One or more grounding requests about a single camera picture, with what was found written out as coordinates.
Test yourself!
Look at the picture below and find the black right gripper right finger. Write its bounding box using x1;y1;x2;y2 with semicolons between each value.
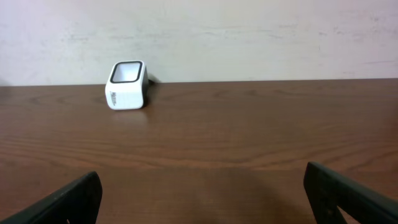
303;162;397;224

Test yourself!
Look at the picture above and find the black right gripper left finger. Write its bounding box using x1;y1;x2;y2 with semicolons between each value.
1;171;103;224

